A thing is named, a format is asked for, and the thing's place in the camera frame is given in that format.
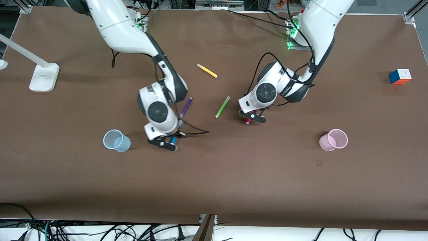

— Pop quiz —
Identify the green marker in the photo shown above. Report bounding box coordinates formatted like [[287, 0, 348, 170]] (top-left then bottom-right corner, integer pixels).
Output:
[[215, 96, 231, 118]]

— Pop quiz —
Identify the purple marker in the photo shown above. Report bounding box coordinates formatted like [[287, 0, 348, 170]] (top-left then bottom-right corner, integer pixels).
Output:
[[179, 97, 193, 121]]

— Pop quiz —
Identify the light blue plastic cup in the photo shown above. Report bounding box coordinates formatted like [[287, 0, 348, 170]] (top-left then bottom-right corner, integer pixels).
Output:
[[103, 129, 131, 153]]

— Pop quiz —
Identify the yellow marker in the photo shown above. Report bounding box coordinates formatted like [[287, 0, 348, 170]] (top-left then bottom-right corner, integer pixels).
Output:
[[197, 63, 218, 78]]

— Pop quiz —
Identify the pink plastic cup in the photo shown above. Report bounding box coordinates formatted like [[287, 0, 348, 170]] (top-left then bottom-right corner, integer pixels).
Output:
[[319, 129, 348, 152]]

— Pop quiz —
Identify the dark table leg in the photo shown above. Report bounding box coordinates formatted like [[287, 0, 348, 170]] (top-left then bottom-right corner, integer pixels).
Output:
[[192, 214, 216, 241]]

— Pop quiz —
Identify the metal equipment rack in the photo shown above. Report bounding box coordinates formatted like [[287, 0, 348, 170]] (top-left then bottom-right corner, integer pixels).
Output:
[[169, 0, 268, 11]]

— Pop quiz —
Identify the white desk lamp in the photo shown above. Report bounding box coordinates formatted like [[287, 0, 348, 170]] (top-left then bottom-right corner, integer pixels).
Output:
[[0, 33, 60, 92]]

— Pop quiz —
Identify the colourful puzzle cube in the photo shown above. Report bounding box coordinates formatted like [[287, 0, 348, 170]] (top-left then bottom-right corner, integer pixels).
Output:
[[389, 69, 412, 85]]

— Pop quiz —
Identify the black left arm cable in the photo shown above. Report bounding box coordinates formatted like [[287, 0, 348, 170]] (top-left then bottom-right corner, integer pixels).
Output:
[[247, 0, 316, 107]]

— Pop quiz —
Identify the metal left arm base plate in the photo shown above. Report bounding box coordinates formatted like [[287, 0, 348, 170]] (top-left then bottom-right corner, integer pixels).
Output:
[[286, 18, 314, 51]]

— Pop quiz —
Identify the thin black power cable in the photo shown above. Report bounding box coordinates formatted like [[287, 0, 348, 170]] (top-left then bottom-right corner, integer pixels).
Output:
[[227, 9, 292, 28]]

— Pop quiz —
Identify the black floor cable tangle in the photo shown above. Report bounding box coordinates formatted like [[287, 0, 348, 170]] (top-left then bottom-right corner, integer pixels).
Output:
[[50, 223, 188, 241]]

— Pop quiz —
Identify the thick black floor cable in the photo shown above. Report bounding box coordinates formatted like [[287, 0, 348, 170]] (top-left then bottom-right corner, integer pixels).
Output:
[[0, 203, 37, 241]]

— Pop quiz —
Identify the aluminium frame profile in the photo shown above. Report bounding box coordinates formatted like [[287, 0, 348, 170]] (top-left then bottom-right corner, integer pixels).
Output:
[[403, 0, 428, 28], [18, 0, 33, 14]]

